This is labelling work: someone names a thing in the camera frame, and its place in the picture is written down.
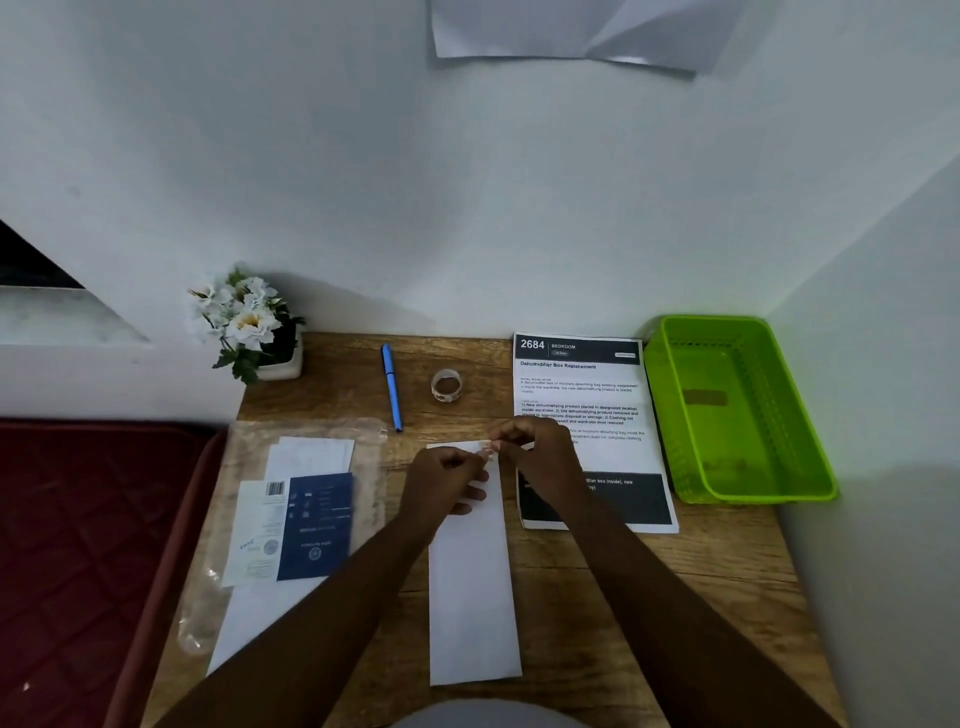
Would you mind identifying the dark red mattress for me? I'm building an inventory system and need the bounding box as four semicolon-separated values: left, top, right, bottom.
0;419;229;728

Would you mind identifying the white paper sheet on wall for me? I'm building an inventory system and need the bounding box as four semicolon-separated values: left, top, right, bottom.
428;0;751;76

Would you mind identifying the dark window with grille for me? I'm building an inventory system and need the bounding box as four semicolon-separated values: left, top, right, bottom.
0;218;84;290

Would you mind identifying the blue and white label card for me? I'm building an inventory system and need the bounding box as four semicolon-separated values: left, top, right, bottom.
221;472;355;589

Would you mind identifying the person's left hand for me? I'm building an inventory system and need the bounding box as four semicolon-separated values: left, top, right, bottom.
397;445;493;534

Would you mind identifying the person's right forearm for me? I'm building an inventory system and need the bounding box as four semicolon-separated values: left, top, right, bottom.
558;487;841;728

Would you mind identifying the person's left forearm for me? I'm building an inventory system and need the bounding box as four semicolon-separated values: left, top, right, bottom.
153;509;451;728

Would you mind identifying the person's grey shirt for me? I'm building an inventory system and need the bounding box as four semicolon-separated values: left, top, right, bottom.
389;698;594;728

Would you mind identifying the blue pen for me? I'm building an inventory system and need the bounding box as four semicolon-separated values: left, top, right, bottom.
380;343;405;434

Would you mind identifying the stack of white envelopes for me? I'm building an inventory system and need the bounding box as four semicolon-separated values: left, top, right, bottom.
206;436;357;678

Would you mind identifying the green plastic tray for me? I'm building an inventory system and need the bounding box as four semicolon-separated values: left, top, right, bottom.
643;314;839;505

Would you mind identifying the printed paper sheet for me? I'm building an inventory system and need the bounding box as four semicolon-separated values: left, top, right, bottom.
512;332;681;535

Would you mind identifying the potted white flower plant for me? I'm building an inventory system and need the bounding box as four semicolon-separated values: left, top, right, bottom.
185;268;307;387

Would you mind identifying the person's right hand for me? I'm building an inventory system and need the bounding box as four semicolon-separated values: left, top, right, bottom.
487;416;586;511

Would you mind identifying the clear plastic bag with card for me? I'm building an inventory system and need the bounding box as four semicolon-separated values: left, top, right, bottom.
176;418;390;658

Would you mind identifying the single white envelope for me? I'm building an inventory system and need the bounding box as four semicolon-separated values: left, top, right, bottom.
425;440;524;688

